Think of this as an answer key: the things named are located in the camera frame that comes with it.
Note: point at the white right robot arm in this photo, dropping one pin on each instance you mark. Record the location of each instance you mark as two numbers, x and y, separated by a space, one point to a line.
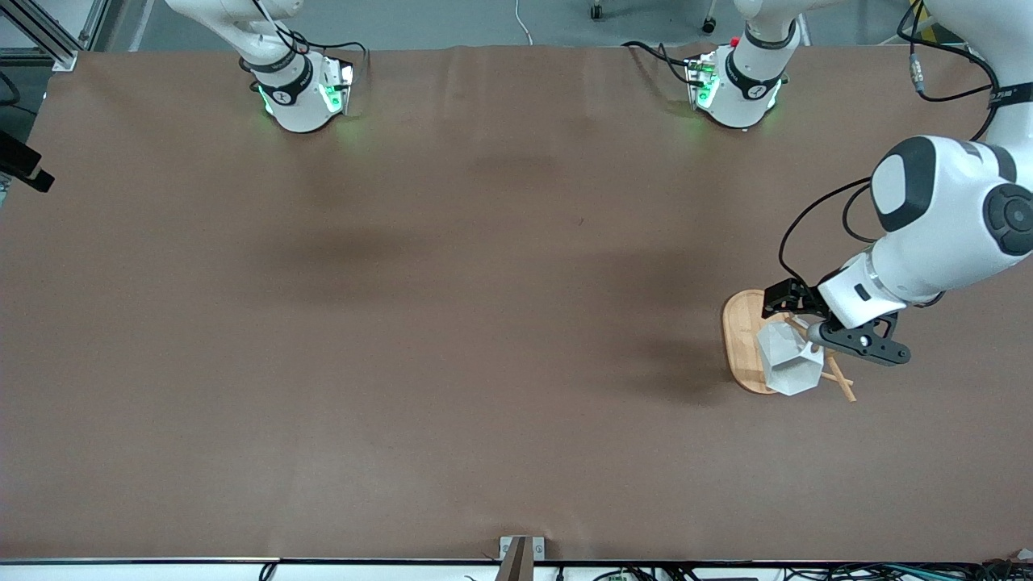
299 105

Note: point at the slanted aluminium frame profile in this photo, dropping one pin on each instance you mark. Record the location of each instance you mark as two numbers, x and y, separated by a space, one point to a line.
44 39

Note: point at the upright aluminium frame profile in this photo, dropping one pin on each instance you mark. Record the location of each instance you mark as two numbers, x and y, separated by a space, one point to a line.
95 24

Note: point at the white faceted cup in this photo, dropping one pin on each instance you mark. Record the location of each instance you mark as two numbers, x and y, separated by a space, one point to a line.
787 363

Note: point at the brown post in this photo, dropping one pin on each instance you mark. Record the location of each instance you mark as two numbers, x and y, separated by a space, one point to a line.
515 565

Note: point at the metal edge bracket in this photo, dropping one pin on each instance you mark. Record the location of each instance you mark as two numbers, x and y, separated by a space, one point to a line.
539 549

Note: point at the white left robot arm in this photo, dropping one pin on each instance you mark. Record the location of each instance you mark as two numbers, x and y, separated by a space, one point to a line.
936 226

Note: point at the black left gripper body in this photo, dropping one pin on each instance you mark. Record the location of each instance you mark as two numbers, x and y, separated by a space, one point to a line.
792 296

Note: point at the brown table cover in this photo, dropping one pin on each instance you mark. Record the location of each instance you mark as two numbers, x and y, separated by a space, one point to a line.
500 363

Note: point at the bamboo cup rack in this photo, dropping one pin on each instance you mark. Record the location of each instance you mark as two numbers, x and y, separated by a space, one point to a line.
742 339

